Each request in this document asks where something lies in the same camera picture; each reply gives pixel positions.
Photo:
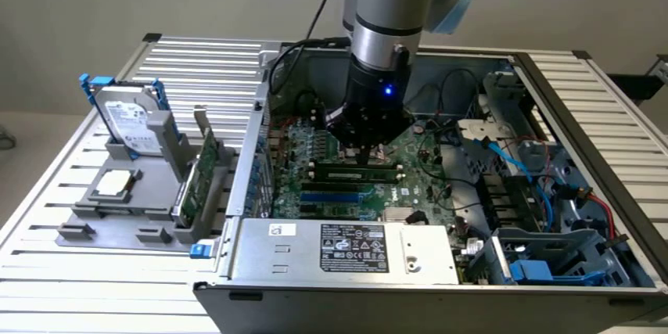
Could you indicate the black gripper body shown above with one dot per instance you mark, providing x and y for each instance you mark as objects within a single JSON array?
[{"x": 373, "y": 91}]

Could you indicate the green RAM stick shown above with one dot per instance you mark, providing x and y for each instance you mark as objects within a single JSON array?
[{"x": 344, "y": 174}]

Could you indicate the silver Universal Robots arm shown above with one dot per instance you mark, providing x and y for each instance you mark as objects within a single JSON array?
[{"x": 388, "y": 5}]

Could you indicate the green motherboard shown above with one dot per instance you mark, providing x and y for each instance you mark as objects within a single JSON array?
[{"x": 412, "y": 177}]

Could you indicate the black expansion slot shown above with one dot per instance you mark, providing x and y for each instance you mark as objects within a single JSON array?
[{"x": 330, "y": 187}]

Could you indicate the blue expansion slot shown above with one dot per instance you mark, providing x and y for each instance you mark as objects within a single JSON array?
[{"x": 330, "y": 197}]

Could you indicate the silver chipset heatsink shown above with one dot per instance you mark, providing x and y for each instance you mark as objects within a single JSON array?
[{"x": 397, "y": 215}]

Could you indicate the grey optical drive cage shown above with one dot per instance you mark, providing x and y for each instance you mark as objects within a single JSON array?
[{"x": 496, "y": 115}]

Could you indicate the silver power supply unit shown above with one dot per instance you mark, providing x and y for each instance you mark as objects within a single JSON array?
[{"x": 313, "y": 250}]

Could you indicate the green graphics card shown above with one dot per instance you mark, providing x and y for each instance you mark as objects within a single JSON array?
[{"x": 200, "y": 177}]

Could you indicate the black open PC case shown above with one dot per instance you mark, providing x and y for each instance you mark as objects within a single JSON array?
[{"x": 417, "y": 306}]

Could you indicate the blue case latch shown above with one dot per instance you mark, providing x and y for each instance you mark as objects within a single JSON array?
[{"x": 200, "y": 250}]

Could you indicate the blue disk caddy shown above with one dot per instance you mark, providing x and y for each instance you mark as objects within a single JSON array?
[{"x": 161, "y": 95}]

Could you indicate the grey parts rack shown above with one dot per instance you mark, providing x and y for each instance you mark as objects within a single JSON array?
[{"x": 156, "y": 193}]

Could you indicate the blue disk bay latch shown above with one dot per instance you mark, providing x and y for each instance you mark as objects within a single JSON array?
[{"x": 529, "y": 271}]

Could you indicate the grey disk bay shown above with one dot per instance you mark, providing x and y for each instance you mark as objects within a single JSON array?
[{"x": 568, "y": 248}]

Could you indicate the silver hard disk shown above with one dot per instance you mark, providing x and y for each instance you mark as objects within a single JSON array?
[{"x": 125, "y": 115}]

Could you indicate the silver CPU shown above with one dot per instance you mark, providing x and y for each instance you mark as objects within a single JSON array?
[{"x": 113, "y": 182}]

